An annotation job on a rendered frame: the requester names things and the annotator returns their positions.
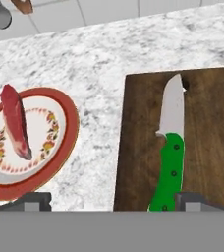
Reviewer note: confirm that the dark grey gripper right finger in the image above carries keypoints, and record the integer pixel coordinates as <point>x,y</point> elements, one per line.
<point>191,201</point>

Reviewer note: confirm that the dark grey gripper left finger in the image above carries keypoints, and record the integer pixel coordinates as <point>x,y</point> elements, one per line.
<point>35,201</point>

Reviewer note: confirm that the dark wooden cutting board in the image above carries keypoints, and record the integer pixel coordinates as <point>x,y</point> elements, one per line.
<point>212,138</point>

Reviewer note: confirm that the red rimmed floral plate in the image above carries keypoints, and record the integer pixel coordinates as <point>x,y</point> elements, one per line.
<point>56,131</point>

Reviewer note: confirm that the raw red meat steak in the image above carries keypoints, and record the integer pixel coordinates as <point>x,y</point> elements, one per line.
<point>15,123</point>

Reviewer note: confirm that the grey hanging ladle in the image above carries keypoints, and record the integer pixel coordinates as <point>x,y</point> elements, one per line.
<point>2,16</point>

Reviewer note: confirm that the brown wooden hanging tool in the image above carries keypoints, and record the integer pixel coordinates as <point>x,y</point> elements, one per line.
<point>24,5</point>

